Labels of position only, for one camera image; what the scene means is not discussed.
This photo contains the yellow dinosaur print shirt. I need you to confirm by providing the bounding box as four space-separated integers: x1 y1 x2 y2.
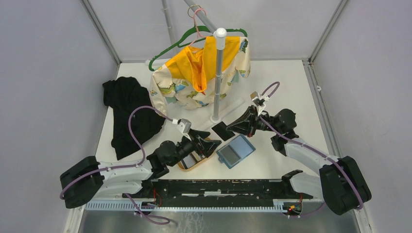
149 36 250 114

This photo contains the pink clothes hanger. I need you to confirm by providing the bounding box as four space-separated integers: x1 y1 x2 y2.
188 4 207 46

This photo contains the green clothes hanger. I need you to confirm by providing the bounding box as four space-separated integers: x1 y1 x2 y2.
147 25 248 71

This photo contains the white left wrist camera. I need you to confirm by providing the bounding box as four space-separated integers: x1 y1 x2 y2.
172 118 191 140

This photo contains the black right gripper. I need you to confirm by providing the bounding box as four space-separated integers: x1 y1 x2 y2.
226 105 281 137

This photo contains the silver credit card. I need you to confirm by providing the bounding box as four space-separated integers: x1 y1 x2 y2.
220 146 240 166

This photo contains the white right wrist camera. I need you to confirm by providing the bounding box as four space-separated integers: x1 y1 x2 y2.
250 91 270 116

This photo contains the black garment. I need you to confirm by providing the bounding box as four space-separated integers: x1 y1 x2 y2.
103 77 165 160

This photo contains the white clothes rack stand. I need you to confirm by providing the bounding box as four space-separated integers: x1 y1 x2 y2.
152 0 244 127

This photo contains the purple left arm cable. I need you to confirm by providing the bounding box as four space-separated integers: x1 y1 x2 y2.
59 105 178 226

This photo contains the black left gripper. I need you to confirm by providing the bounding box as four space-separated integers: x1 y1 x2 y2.
169 128 221 167

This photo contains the white slotted cable duct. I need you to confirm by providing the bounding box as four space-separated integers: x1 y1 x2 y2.
85 200 287 214

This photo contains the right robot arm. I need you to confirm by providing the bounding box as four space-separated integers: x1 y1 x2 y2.
226 105 372 216

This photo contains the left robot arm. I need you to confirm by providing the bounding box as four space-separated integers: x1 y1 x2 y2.
59 130 222 209

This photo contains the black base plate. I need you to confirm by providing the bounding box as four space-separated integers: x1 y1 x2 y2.
131 179 313 207

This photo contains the yellow box of cards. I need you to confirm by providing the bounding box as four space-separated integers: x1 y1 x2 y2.
177 151 215 172

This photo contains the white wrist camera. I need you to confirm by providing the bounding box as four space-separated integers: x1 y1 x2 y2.
172 118 191 140
250 91 270 116

